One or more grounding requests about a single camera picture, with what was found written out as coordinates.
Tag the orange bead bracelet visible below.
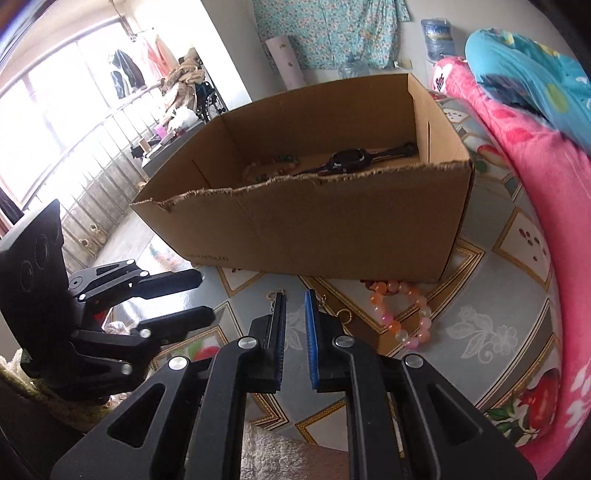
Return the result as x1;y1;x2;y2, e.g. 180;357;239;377
367;279;435;350

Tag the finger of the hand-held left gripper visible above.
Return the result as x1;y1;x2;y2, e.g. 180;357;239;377
69;260;205;304
71;305;218;376

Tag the wheelchair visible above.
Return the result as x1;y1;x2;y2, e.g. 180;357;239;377
194;80;228;123

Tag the floral hanging cloth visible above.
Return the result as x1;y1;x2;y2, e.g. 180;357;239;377
253;0;411;71

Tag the teal printed blanket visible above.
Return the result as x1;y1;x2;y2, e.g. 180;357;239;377
464;28;591;154

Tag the pink floral blanket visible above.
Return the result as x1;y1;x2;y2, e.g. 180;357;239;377
431;56;591;480

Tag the white fleece garment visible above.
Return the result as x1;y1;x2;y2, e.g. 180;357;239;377
240;420;352;480

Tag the dark hanging jacket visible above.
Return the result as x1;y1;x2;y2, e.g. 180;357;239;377
108;49;145;100

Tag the green and brown bead bracelet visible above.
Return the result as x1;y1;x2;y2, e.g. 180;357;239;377
242;154;302;184

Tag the black and purple smartwatch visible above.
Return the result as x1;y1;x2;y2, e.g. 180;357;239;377
293;142;420;177

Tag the white rolled tube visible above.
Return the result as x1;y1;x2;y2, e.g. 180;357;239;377
264;36;307;91

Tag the balcony railing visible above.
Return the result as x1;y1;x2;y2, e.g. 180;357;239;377
44;85;195;264

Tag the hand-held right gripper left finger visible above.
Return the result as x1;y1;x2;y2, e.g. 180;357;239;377
50;290;288;480

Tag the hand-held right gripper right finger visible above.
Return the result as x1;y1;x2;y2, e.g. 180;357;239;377
304;289;539;480

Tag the pink hanging garment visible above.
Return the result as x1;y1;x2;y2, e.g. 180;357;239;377
139;34;172;83

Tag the brown cardboard box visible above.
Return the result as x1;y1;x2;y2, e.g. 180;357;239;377
130;71;476;283

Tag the printed tablecloth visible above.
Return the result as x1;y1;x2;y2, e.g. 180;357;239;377
106;88;566;448

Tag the large water jug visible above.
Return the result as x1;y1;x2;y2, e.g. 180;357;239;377
420;17;456;62

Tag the pile of clothes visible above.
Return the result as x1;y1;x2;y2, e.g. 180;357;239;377
159;46;207;116

